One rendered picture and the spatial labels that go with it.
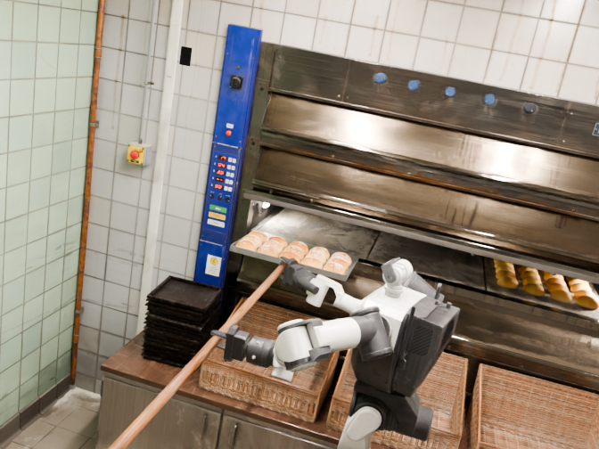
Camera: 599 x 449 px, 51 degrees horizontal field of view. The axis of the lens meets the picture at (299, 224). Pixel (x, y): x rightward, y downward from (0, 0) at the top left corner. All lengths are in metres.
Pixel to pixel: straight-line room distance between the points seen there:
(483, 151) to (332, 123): 0.68
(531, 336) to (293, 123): 1.48
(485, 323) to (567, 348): 0.38
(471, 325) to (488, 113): 0.99
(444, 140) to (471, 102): 0.20
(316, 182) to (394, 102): 0.51
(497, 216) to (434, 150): 0.41
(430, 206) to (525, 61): 0.73
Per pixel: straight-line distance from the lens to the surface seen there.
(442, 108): 2.86
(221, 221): 3.12
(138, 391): 3.03
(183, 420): 3.00
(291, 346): 1.72
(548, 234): 2.95
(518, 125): 2.87
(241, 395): 2.88
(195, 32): 3.10
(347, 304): 2.53
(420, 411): 2.26
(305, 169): 2.97
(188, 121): 3.13
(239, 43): 2.98
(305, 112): 2.94
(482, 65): 2.84
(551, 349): 3.14
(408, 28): 2.85
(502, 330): 3.10
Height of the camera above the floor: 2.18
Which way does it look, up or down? 17 degrees down
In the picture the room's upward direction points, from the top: 10 degrees clockwise
